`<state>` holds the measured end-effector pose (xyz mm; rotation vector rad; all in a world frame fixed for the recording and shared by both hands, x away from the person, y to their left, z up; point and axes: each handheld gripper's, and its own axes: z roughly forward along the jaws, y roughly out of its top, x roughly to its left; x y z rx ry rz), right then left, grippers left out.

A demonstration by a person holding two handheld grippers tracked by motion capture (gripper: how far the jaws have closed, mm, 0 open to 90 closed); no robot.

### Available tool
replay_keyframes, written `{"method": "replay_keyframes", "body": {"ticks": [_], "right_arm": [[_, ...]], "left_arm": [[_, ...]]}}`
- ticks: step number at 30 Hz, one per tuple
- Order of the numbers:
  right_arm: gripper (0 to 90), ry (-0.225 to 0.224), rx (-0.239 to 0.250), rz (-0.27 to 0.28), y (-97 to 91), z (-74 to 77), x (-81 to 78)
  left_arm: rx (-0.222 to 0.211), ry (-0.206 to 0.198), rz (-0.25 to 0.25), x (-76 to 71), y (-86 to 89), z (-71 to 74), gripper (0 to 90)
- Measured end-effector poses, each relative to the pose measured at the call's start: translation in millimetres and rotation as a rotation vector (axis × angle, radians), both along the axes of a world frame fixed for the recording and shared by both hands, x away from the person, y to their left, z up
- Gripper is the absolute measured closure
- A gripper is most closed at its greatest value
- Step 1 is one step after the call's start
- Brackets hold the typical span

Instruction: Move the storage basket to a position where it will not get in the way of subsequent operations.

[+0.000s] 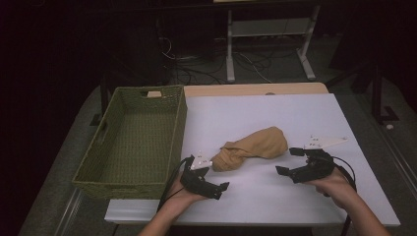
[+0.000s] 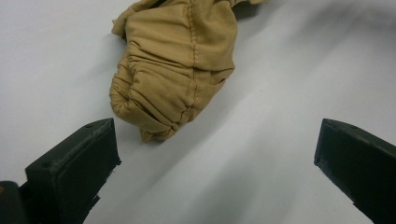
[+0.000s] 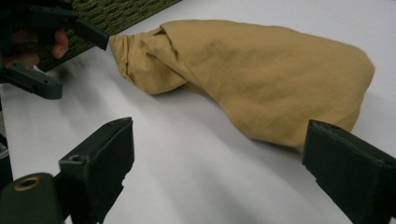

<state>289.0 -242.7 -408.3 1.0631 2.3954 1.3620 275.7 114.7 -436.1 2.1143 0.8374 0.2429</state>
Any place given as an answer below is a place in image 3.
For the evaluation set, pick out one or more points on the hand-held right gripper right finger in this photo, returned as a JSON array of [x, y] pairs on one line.
[[351, 171]]

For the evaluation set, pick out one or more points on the green woven basket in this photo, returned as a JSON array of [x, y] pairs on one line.
[[109, 12]]

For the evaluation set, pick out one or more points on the tan pants with mushroom print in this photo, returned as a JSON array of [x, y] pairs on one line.
[[249, 77]]

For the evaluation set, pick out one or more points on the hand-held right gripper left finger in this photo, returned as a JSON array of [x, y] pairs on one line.
[[96, 161]]

